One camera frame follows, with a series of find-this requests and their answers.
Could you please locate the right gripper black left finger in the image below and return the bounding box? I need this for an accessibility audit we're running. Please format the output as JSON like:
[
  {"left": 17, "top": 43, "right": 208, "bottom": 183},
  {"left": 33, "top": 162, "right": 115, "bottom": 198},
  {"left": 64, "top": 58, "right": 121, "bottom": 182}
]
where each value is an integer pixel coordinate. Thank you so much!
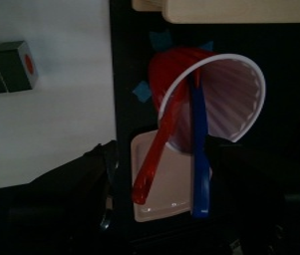
[{"left": 5, "top": 140, "right": 119, "bottom": 255}]

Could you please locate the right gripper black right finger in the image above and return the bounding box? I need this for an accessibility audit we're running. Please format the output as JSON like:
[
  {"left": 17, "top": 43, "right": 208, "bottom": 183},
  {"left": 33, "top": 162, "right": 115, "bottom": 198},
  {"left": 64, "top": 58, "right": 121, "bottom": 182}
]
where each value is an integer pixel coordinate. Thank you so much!
[{"left": 208, "top": 137, "right": 300, "bottom": 255}]

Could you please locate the dark green toy sushi roll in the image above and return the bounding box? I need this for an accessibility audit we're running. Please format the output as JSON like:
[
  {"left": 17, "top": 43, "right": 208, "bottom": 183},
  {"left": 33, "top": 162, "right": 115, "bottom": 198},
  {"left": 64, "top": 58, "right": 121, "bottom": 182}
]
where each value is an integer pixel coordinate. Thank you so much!
[{"left": 0, "top": 40, "right": 40, "bottom": 97}]

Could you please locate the pink plastic tray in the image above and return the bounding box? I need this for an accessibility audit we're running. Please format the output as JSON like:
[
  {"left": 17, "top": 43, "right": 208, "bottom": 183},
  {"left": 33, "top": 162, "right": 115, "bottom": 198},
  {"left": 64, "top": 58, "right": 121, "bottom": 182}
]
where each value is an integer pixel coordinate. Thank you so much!
[{"left": 129, "top": 128, "right": 214, "bottom": 224}]

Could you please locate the blue plastic utensil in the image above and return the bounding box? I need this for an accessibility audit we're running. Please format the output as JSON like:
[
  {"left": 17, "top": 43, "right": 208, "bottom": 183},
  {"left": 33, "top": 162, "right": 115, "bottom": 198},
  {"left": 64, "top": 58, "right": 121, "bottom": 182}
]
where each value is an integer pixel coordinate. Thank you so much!
[{"left": 187, "top": 70, "right": 212, "bottom": 219}]

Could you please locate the red plastic utensil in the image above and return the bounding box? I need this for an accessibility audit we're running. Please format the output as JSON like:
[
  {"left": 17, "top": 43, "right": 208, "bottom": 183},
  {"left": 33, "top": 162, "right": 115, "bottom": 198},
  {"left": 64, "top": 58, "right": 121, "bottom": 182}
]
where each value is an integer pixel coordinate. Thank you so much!
[{"left": 129, "top": 67, "right": 202, "bottom": 206}]

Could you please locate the red plastic cup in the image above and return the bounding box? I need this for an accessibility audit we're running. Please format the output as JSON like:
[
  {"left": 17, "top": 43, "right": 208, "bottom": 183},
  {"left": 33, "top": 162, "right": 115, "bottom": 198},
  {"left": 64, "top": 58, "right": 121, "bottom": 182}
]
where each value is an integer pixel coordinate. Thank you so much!
[{"left": 147, "top": 46, "right": 267, "bottom": 155}]

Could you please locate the blue tape piece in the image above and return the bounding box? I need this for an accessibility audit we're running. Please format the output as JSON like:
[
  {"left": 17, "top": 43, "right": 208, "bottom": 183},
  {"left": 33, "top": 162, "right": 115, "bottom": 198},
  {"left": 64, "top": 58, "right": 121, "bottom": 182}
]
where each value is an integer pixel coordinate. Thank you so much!
[
  {"left": 148, "top": 29, "right": 175, "bottom": 53},
  {"left": 196, "top": 40, "right": 215, "bottom": 53},
  {"left": 131, "top": 80, "right": 152, "bottom": 104}
]

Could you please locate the wooden box with slot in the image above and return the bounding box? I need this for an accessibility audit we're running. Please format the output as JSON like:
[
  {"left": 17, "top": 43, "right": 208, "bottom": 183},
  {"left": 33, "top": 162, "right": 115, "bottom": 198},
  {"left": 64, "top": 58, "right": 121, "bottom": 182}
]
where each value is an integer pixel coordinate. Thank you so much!
[{"left": 131, "top": 0, "right": 300, "bottom": 25}]

